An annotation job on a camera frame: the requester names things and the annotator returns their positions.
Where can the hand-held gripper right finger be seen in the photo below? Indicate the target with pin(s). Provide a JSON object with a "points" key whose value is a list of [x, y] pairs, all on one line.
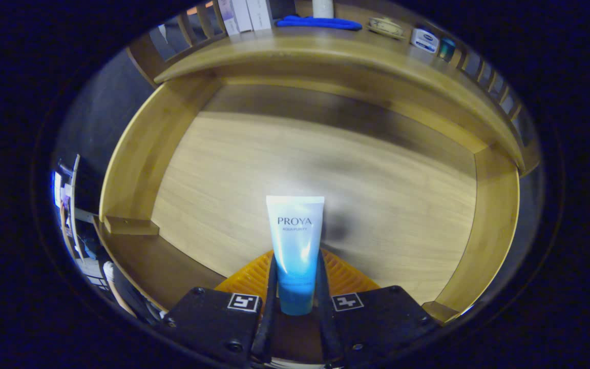
{"points": [[377, 323]]}

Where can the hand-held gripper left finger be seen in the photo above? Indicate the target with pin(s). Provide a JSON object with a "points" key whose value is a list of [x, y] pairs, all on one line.
{"points": [[213, 323]]}

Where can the white and blue cosmetic tube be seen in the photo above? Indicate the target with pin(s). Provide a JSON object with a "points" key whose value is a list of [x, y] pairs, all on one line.
{"points": [[295, 241]]}

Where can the wooden drawer with black knob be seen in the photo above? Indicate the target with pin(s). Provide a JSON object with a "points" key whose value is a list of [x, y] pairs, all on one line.
{"points": [[377, 195]]}

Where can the wooden countertop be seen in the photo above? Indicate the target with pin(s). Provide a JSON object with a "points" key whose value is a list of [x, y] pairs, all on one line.
{"points": [[325, 48]]}

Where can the teal slim bottle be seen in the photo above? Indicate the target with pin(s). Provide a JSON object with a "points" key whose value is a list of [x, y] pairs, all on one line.
{"points": [[447, 49]]}

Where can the white bottle with blue cap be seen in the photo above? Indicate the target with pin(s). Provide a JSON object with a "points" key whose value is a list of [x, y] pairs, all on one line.
{"points": [[424, 41]]}

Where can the beige lidded ceramic cup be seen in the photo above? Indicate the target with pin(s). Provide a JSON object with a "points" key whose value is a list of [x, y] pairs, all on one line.
{"points": [[386, 28]]}

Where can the blue folded cloth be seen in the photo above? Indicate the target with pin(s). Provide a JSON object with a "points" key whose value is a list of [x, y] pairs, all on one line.
{"points": [[320, 23]]}

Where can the thin pink spine book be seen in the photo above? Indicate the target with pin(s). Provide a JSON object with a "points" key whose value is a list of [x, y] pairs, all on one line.
{"points": [[229, 18]]}

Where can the thin white book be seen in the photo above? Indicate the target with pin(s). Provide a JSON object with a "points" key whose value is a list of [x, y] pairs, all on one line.
{"points": [[243, 15]]}

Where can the white pump bottle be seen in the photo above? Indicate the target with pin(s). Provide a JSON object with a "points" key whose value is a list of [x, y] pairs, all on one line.
{"points": [[322, 7]]}

